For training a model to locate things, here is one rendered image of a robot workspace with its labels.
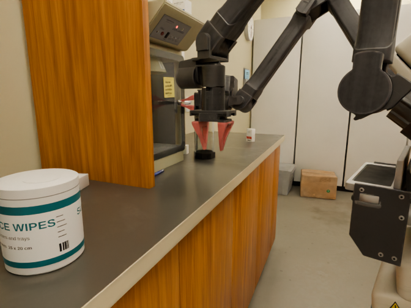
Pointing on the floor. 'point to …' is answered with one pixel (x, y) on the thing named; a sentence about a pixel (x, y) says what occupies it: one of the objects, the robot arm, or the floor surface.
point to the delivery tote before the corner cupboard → (285, 178)
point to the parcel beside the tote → (318, 184)
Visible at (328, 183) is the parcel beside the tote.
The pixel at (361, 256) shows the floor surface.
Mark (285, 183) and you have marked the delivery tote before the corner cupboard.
